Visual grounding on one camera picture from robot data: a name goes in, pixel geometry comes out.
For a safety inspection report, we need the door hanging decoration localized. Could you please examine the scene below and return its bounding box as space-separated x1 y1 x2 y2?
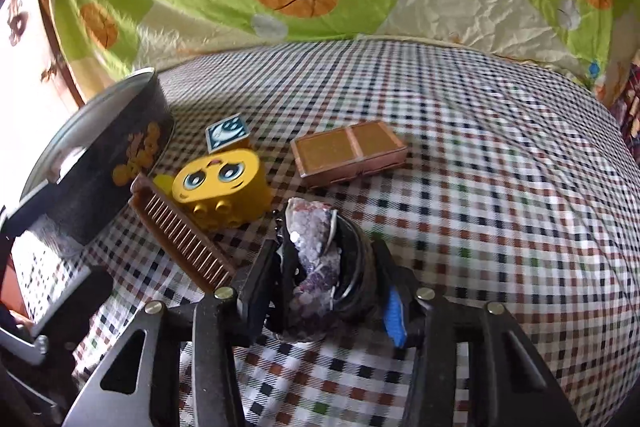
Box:
7 0 31 48

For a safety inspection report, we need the round black gold tin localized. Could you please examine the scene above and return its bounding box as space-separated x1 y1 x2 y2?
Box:
20 68 176 245

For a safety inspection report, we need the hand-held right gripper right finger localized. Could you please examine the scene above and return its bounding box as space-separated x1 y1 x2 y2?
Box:
372 239 581 427

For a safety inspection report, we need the moon print toy block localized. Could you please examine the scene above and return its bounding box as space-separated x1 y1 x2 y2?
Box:
205 113 251 154

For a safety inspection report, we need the yellow face toy block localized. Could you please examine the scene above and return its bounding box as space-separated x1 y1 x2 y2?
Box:
152 150 273 233

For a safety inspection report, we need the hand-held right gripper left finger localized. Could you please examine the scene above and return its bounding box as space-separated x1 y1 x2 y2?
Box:
62 237 281 427

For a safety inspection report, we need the red patterned cloth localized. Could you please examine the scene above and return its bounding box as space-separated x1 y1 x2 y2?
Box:
607 57 640 142

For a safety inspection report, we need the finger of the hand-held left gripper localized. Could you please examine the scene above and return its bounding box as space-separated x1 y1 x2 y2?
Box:
27 266 113 353
0 181 63 248

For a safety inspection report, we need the copper rectangular box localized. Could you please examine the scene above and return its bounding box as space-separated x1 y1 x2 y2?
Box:
290 120 408 188

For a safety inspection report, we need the brown wooden comb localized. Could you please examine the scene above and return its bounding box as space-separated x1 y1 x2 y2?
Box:
129 174 238 295

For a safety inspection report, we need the blue white printed sheet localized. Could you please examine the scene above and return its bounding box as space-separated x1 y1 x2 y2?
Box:
12 212 86 258

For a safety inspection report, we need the brown wooden door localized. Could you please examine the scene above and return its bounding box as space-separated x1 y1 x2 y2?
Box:
0 0 86 108

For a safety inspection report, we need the dark shiny pouch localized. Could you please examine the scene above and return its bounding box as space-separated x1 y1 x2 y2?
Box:
274 198 388 343

